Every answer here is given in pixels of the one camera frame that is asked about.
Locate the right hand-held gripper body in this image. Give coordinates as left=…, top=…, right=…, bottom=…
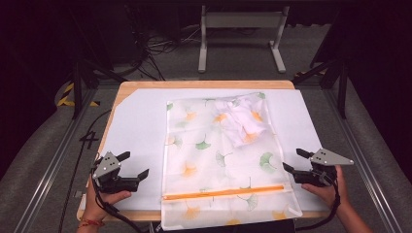
left=292, top=148, right=355, bottom=188

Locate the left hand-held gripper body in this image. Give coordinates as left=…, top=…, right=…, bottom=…
left=91, top=150, right=140, bottom=195

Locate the white garment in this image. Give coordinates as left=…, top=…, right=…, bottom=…
left=213, top=93, right=268, bottom=149

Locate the leaf print mesh laundry bag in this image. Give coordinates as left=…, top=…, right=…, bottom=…
left=160, top=91, right=304, bottom=231

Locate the person's right hand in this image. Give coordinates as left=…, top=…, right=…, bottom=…
left=300, top=164, right=350, bottom=212

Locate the person's left hand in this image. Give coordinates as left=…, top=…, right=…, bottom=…
left=83, top=183, right=133, bottom=225

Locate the white table mat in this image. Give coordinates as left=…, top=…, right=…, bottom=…
left=100, top=87, right=330, bottom=212

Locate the black tape floor mark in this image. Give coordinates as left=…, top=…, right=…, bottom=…
left=79, top=130, right=100, bottom=150

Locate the black metal stand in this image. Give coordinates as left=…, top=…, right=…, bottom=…
left=291, top=57, right=350, bottom=120
left=69, top=57, right=128, bottom=120

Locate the yellow black hazard tape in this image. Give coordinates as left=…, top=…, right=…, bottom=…
left=56, top=82, right=101, bottom=108

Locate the wooden table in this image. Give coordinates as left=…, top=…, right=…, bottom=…
left=76, top=80, right=332, bottom=223

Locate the white metal stand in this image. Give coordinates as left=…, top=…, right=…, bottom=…
left=197, top=4, right=292, bottom=74

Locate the thin black floor cable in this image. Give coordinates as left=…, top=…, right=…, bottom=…
left=57, top=109, right=113, bottom=233

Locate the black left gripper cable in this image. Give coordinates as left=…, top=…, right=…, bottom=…
left=90, top=161, right=149, bottom=233

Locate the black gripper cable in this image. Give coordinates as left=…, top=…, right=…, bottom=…
left=90, top=161, right=149, bottom=233
left=295, top=179, right=343, bottom=232

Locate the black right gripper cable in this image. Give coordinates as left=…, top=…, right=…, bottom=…
left=295, top=179, right=343, bottom=232

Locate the aluminium floor rail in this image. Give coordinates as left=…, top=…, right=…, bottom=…
left=13, top=86, right=99, bottom=233
left=324, top=86, right=404, bottom=233

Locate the red bracelet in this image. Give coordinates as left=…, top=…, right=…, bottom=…
left=80, top=217, right=106, bottom=227

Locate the bundle of floor cables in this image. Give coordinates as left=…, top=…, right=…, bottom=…
left=127, top=18, right=203, bottom=82

